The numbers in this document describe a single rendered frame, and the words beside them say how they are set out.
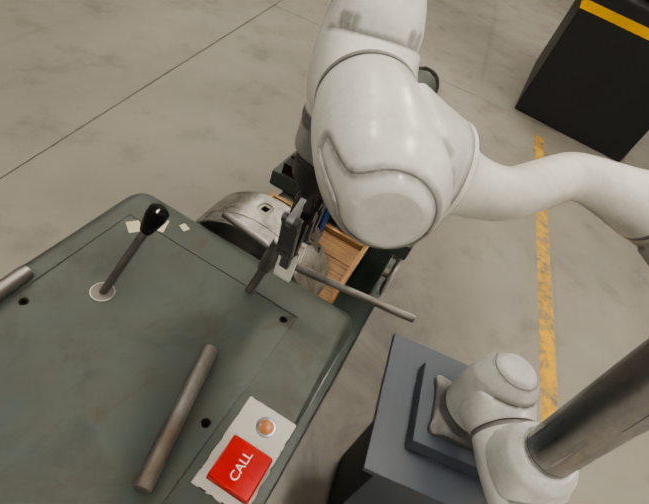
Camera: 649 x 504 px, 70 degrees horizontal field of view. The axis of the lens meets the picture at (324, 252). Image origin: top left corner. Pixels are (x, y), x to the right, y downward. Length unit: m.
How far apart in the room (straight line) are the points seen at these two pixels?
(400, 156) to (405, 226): 0.05
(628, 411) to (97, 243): 0.88
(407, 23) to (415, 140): 0.16
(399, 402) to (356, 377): 0.91
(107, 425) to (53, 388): 0.09
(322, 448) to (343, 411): 0.20
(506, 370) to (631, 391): 0.37
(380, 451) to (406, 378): 0.24
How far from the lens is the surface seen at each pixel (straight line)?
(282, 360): 0.73
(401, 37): 0.48
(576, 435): 0.97
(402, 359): 1.46
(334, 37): 0.48
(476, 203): 0.44
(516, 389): 1.17
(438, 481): 1.35
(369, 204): 0.33
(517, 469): 1.09
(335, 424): 2.14
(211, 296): 0.78
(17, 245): 2.57
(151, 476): 0.63
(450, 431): 1.33
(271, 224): 0.94
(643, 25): 5.34
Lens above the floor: 1.88
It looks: 44 degrees down
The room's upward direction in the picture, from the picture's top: 23 degrees clockwise
